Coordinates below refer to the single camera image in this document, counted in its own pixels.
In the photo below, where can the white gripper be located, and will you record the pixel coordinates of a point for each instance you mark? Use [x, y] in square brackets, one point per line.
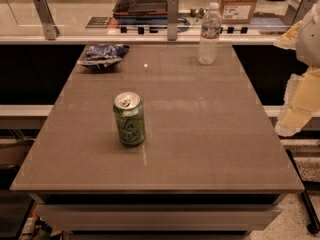
[309, 41]

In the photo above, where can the green soda can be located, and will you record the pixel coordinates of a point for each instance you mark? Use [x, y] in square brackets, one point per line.
[129, 115]

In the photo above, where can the blue chip bag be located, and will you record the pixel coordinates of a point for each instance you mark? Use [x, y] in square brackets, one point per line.
[103, 54]

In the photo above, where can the cardboard box with label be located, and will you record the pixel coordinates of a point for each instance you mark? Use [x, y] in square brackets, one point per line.
[237, 11]

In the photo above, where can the clear plastic water bottle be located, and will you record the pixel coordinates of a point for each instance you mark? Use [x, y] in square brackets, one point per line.
[209, 34]

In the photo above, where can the orange and black tray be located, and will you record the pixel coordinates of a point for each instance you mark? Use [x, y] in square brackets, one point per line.
[140, 8]

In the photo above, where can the white table drawer front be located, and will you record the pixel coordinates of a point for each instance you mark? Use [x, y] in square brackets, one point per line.
[158, 217]

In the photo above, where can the right metal railing bracket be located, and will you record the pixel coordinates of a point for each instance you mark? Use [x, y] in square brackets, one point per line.
[296, 10]

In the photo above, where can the left metal railing bracket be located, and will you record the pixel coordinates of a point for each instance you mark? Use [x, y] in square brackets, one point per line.
[50, 29]

